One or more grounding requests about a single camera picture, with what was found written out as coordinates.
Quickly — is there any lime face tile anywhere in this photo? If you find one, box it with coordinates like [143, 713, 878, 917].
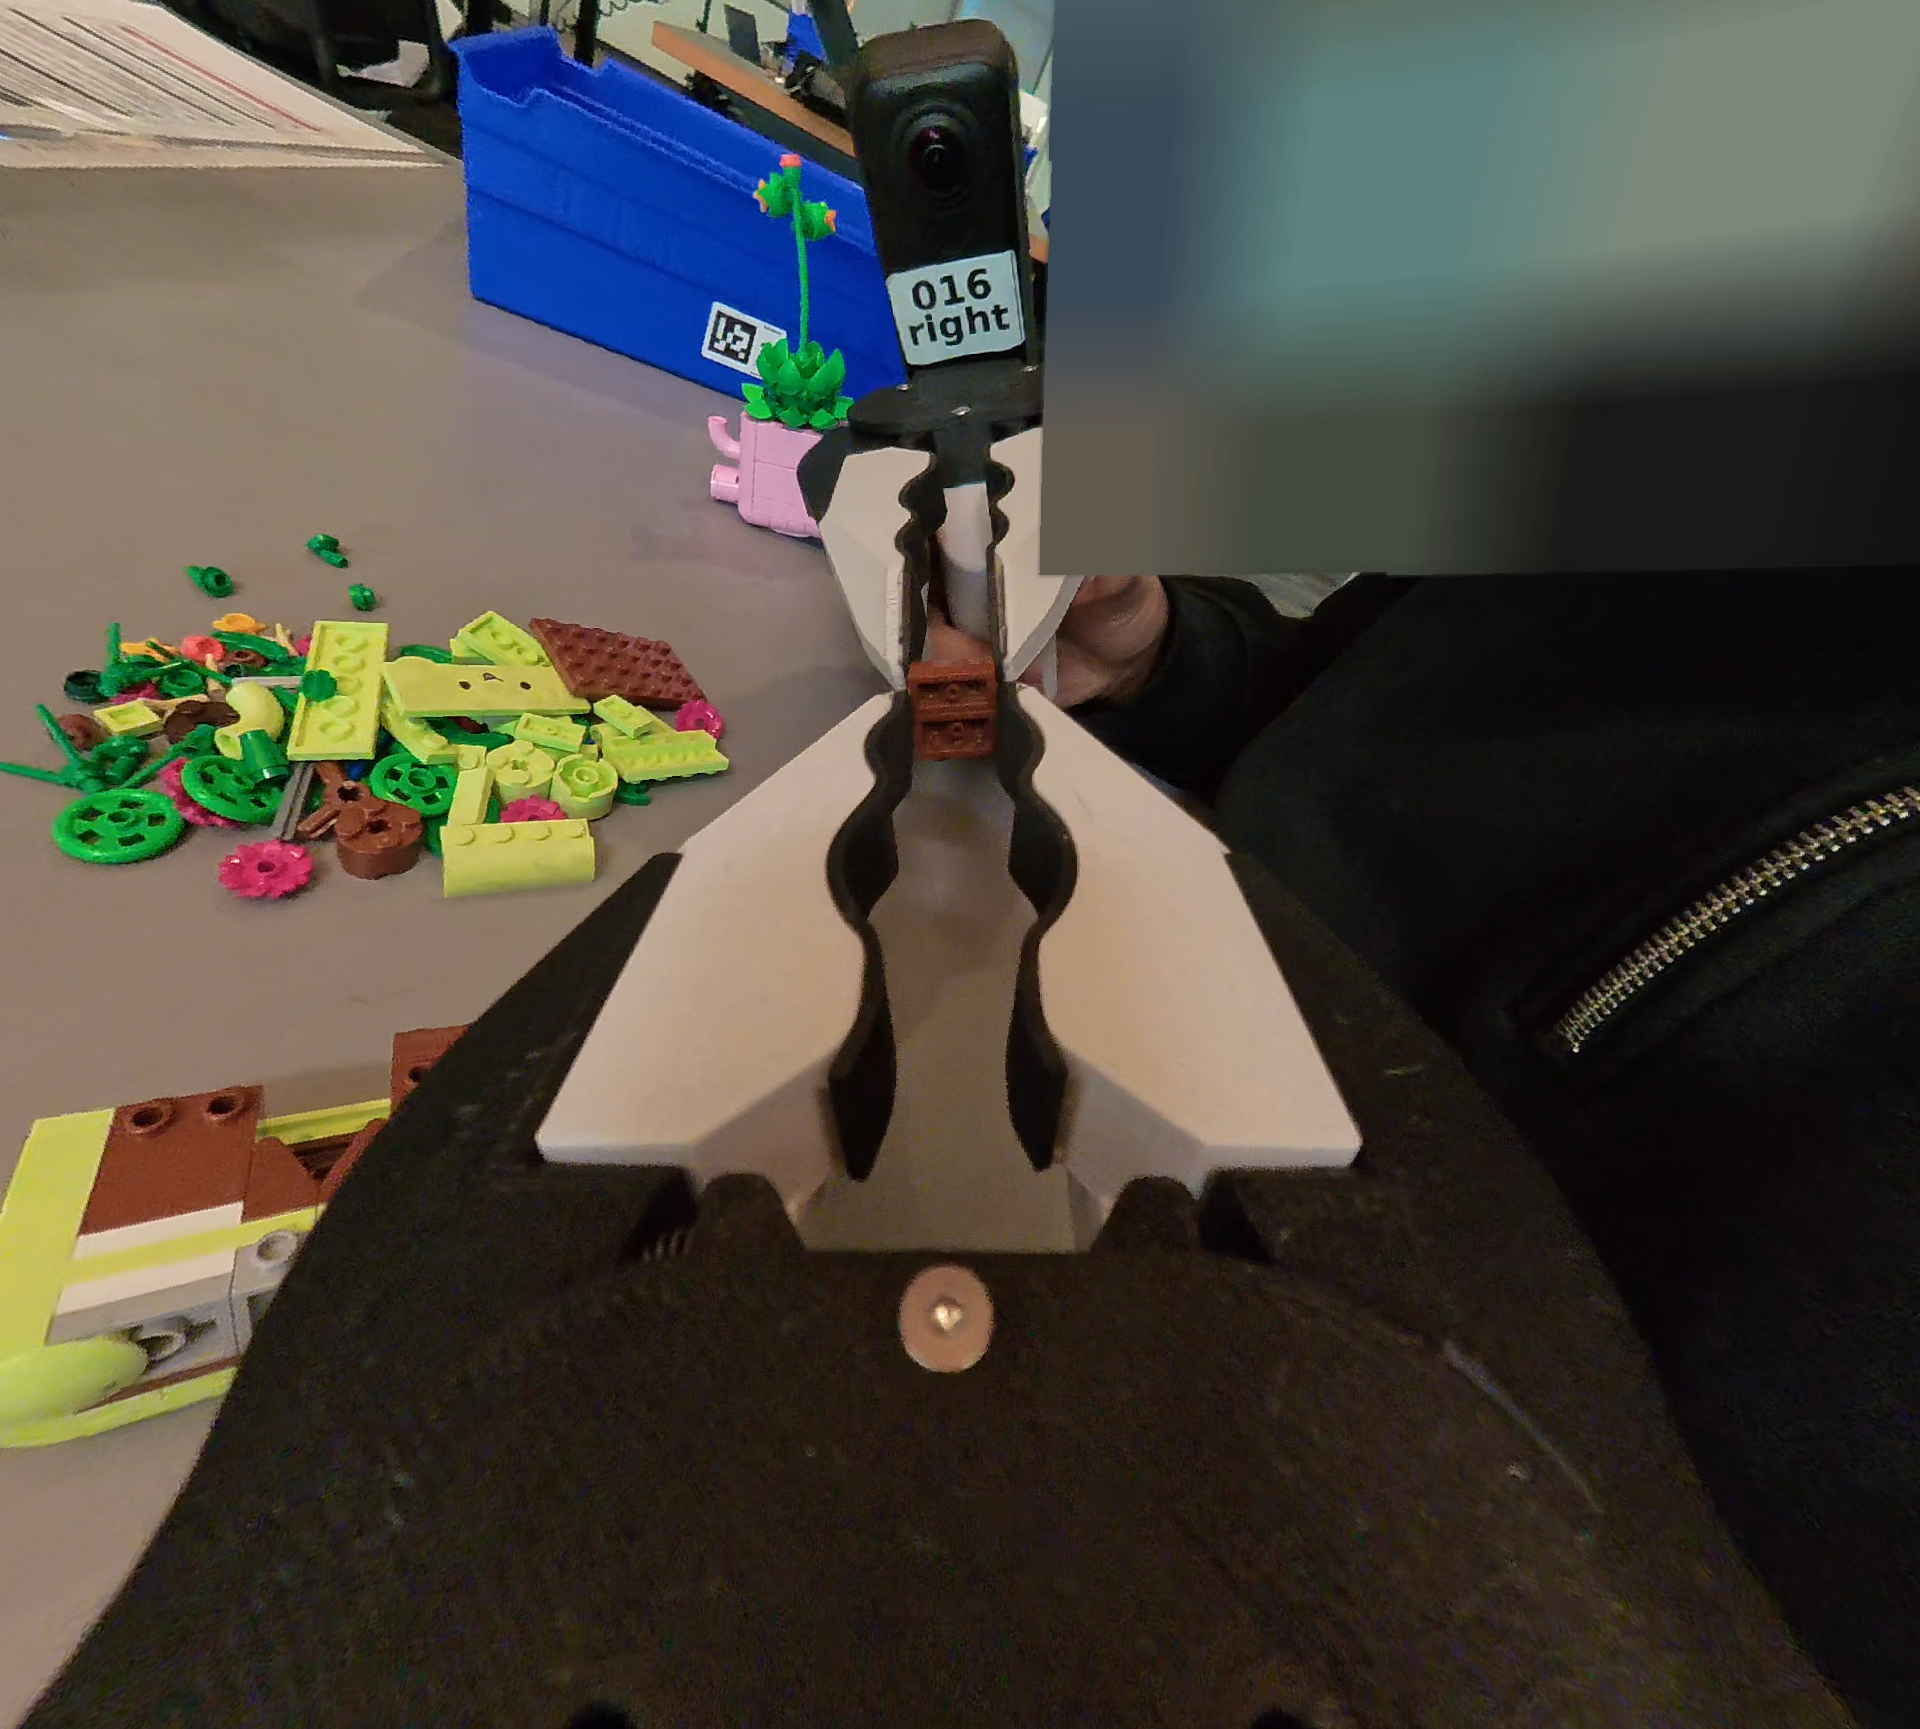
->
[377, 657, 591, 721]

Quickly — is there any green toy flower stem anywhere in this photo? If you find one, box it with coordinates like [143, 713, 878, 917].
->
[742, 154, 854, 432]

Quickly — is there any wooden desk with laptops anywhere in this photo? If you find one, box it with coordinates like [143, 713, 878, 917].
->
[648, 0, 863, 163]

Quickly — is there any lime curved brick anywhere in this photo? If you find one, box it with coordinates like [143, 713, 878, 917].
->
[438, 819, 597, 898]

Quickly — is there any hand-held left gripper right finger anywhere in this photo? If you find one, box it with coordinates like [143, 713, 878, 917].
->
[1004, 688, 1364, 1200]

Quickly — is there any brown toy plate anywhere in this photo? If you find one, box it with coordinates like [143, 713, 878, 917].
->
[527, 616, 707, 710]

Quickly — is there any pile of small toy bricks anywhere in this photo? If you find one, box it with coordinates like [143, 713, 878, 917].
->
[0, 608, 732, 900]

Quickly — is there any lime brick box with brown bricks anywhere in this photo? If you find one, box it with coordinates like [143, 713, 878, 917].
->
[0, 1026, 467, 1449]

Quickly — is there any small brown toy brick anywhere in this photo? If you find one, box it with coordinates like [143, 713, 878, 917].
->
[906, 658, 1001, 759]

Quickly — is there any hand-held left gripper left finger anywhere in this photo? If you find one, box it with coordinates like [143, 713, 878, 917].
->
[533, 690, 901, 1187]

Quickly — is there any person's right hand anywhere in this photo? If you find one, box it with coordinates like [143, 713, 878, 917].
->
[1050, 574, 1175, 710]

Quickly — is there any laminated instruction sheet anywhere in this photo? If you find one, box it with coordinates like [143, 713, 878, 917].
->
[0, 0, 438, 163]

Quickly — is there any blue storage bin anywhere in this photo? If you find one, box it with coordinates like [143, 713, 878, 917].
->
[450, 26, 901, 402]

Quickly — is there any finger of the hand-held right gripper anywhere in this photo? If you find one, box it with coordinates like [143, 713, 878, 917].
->
[982, 429, 1087, 690]
[813, 442, 928, 685]

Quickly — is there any person's black clothing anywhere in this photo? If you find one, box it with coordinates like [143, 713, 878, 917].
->
[1214, 574, 1920, 1729]

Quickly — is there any long lime toy plate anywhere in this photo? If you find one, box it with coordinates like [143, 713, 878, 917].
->
[283, 618, 391, 762]

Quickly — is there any short lime toy plate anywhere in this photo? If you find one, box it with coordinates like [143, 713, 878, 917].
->
[450, 608, 559, 679]

